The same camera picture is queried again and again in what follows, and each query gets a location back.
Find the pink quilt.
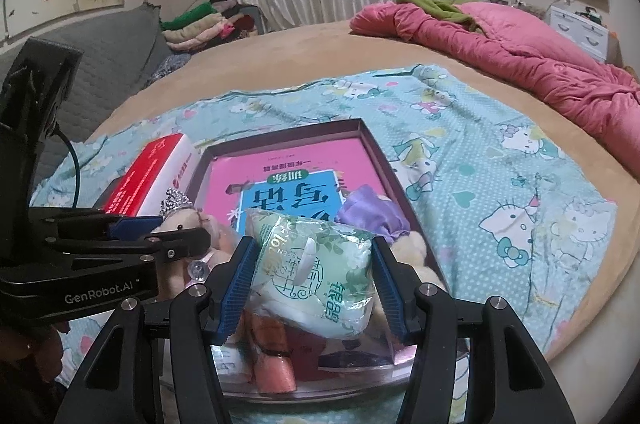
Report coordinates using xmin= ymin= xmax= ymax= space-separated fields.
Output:
xmin=349 ymin=1 xmax=640 ymax=155

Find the dark patterned cloth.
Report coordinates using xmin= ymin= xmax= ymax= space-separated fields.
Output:
xmin=145 ymin=53 xmax=193 ymax=87

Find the brown shallow box tray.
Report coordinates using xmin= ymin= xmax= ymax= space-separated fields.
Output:
xmin=192 ymin=118 xmax=451 ymax=397

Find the cat print blue blanket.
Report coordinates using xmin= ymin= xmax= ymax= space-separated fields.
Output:
xmin=30 ymin=63 xmax=618 ymax=424

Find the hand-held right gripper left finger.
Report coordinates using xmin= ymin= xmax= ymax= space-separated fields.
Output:
xmin=52 ymin=235 xmax=261 ymax=424

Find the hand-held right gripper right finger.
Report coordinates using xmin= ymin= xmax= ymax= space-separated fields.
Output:
xmin=370 ymin=235 xmax=576 ymax=424

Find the black cable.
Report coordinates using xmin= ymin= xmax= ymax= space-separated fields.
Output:
xmin=50 ymin=126 xmax=81 ymax=210

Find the peach plush toy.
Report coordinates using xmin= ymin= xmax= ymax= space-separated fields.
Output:
xmin=245 ymin=309 xmax=301 ymax=395

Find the green tissue pack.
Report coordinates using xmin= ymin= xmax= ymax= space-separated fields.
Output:
xmin=245 ymin=208 xmax=376 ymax=339

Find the white drawer cabinet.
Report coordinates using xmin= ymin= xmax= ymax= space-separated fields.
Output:
xmin=544 ymin=0 xmax=618 ymax=62

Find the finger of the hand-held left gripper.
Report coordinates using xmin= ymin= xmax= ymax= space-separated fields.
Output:
xmin=55 ymin=228 xmax=213 ymax=266
xmin=30 ymin=210 xmax=163 ymax=240

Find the pink book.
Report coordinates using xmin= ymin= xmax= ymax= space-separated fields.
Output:
xmin=204 ymin=136 xmax=396 ymax=240

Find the pile of folded clothes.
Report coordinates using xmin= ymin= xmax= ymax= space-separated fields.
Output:
xmin=160 ymin=0 xmax=263 ymax=52

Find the purple dress teddy bear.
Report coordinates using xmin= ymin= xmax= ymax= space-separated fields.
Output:
xmin=334 ymin=184 xmax=443 ymax=300

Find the red tissue box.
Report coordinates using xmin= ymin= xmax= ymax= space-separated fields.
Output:
xmin=102 ymin=135 xmax=196 ymax=220

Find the beige bed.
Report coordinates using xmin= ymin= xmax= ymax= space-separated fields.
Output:
xmin=80 ymin=16 xmax=640 ymax=405

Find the crowned teddy bear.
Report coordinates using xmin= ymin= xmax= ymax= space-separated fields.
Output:
xmin=150 ymin=186 xmax=236 ymax=300

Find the green cloth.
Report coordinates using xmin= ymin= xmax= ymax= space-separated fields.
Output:
xmin=397 ymin=0 xmax=488 ymax=30

